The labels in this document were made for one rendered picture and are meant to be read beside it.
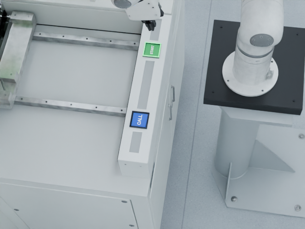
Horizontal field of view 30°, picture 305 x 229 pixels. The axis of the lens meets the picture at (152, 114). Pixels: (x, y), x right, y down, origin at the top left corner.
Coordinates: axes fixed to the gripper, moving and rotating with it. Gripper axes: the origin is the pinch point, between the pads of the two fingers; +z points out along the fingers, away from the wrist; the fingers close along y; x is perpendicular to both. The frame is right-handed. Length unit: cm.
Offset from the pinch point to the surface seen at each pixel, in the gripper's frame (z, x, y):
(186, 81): 110, 43, -17
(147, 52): 14.4, -1.4, -4.8
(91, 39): 20.8, 8.8, -29.3
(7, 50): 12, -1, -56
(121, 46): 24.1, 8.0, -18.8
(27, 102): 17, -19, -46
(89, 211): 50, -46, -30
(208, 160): 114, 2, -2
